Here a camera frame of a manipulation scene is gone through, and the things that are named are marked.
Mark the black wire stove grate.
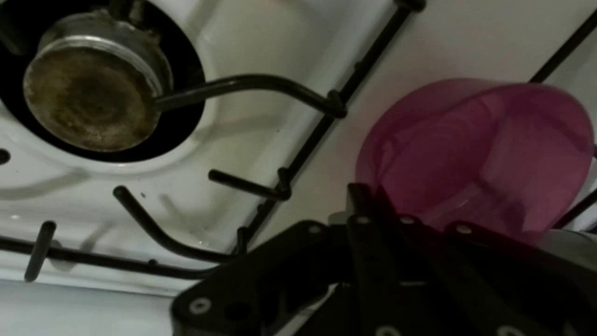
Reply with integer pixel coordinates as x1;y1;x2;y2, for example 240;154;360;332
529;9;597;230
0;0;427;283

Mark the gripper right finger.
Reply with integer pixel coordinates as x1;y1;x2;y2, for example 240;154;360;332
398;215;597;336

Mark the pink translucent plastic bowl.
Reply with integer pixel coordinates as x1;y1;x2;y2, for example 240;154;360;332
355;78;596;246

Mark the white gas stove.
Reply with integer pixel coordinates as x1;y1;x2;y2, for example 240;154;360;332
0;0;597;336

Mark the stove burner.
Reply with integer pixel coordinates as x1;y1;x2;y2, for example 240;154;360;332
0;0;207;164

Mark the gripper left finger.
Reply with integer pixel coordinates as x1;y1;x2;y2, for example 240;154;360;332
170;183;412;336

